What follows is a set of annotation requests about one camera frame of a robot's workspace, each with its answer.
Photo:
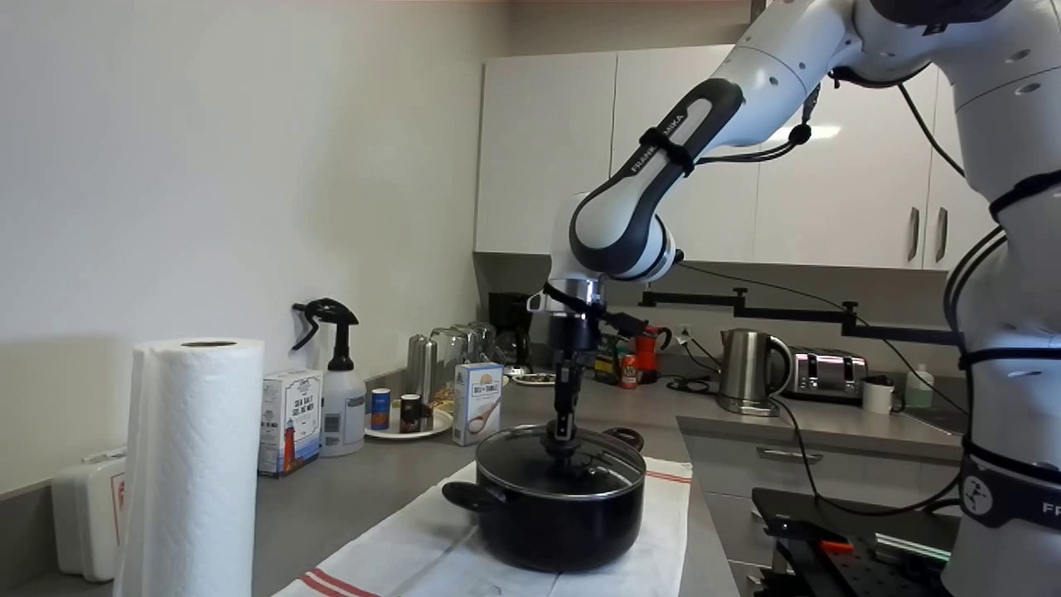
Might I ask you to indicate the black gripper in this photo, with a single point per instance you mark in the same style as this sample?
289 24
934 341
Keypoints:
570 354

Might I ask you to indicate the glass lid with black knob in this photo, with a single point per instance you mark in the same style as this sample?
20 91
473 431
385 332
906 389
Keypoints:
550 459

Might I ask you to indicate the white cloth with red stripes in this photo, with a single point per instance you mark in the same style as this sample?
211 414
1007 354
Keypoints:
420 553

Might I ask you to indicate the steel electric kettle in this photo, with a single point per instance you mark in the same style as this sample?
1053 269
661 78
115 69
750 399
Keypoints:
750 370

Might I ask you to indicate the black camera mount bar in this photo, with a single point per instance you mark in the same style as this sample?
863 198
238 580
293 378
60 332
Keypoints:
795 315

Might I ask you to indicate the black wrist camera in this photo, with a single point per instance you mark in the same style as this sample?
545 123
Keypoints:
615 320

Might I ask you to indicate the blue and white carton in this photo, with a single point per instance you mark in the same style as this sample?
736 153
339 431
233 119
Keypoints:
477 404

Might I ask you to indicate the small spice jar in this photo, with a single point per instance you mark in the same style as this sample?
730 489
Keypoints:
411 414
380 406

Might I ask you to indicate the white paper towel roll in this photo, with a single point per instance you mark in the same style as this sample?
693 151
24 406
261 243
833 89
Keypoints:
194 476

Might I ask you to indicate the white box with red label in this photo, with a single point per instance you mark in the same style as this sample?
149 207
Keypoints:
86 518

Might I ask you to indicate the red kitchen appliance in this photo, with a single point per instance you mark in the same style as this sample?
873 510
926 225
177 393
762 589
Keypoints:
652 354

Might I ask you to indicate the black cooking pot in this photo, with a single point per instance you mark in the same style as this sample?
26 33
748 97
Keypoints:
564 518

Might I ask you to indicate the clear spray bottle black trigger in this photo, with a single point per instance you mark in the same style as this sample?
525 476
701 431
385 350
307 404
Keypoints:
339 415

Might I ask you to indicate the white wall cabinets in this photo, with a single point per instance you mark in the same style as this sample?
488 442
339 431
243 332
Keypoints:
772 169

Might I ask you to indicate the white round plate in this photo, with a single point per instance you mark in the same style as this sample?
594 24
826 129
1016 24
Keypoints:
407 432

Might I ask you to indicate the green bottle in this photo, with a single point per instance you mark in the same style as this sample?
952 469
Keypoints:
919 389

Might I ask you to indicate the white cup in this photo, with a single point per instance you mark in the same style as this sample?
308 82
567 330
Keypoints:
875 399

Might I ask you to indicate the steel toaster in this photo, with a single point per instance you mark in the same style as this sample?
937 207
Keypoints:
830 378

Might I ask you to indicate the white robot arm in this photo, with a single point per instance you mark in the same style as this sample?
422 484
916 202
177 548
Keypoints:
994 221

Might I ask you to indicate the white carton with red print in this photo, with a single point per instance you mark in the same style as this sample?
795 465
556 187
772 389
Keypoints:
289 427

